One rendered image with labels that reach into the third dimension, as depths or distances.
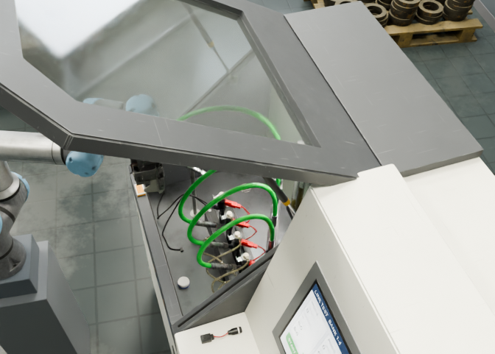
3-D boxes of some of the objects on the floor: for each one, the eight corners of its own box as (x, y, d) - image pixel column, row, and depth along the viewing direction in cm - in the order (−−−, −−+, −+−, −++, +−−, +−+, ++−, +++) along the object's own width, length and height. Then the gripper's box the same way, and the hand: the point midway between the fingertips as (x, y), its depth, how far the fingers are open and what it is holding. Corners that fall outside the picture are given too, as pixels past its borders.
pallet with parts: (479, 40, 416) (501, -9, 382) (327, 57, 397) (336, 6, 363) (434, -19, 467) (450, -67, 434) (297, -6, 448) (303, -56, 415)
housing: (259, 253, 290) (283, 14, 174) (308, 239, 296) (362, -1, 181) (385, 556, 207) (589, 483, 91) (448, 528, 213) (714, 425, 98)
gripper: (125, 137, 147) (135, 185, 163) (132, 162, 142) (141, 209, 158) (156, 131, 149) (163, 179, 165) (164, 154, 144) (170, 202, 160)
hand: (161, 188), depth 161 cm, fingers closed
